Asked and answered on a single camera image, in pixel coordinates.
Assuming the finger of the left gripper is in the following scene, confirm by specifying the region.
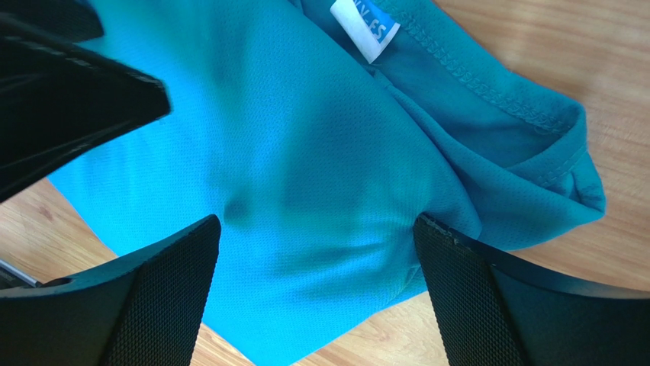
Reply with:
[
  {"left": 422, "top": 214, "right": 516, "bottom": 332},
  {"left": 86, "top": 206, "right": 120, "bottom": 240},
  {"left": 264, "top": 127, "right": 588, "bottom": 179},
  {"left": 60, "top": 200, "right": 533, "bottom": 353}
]
[{"left": 1, "top": 1, "right": 170, "bottom": 200}]

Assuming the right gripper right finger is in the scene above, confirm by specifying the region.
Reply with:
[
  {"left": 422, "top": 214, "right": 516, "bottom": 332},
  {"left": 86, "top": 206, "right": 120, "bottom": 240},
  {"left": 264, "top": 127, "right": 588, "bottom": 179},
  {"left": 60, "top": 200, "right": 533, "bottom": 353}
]
[{"left": 413, "top": 215, "right": 649, "bottom": 366}]

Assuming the teal blue t-shirt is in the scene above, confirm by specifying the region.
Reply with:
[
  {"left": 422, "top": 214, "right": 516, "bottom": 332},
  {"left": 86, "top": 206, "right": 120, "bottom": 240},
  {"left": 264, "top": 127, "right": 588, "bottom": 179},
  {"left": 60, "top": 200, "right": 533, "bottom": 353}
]
[{"left": 50, "top": 1, "right": 606, "bottom": 365}]

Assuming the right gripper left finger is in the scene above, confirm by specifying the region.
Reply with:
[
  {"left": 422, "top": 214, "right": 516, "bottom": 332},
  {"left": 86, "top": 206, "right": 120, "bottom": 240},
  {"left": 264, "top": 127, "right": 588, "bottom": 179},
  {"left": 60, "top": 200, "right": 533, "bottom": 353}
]
[{"left": 1, "top": 215, "right": 221, "bottom": 365}]

